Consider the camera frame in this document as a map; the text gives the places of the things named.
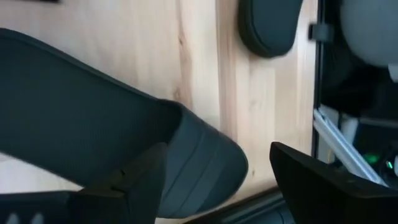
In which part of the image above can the grey rounded object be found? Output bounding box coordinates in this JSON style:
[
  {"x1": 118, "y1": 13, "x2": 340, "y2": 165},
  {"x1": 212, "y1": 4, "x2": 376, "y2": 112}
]
[{"x1": 339, "y1": 0, "x2": 398, "y2": 68}]

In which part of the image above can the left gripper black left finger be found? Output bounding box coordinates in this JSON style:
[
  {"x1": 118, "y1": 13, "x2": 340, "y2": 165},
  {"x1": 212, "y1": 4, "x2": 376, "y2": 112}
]
[{"x1": 0, "y1": 142, "x2": 169, "y2": 224}]

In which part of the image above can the silver aluminium bar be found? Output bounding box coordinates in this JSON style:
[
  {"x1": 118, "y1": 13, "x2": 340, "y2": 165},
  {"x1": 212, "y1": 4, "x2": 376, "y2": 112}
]
[{"x1": 313, "y1": 107, "x2": 389, "y2": 187}]

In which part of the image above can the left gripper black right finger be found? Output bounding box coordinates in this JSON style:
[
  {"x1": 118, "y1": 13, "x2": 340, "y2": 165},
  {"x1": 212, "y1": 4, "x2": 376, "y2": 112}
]
[{"x1": 269, "y1": 141, "x2": 398, "y2": 224}]

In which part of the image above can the black rubber slide sandal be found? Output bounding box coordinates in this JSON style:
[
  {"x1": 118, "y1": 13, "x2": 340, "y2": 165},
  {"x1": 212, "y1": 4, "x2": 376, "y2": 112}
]
[
  {"x1": 0, "y1": 27, "x2": 249, "y2": 219},
  {"x1": 238, "y1": 0, "x2": 304, "y2": 59}
]

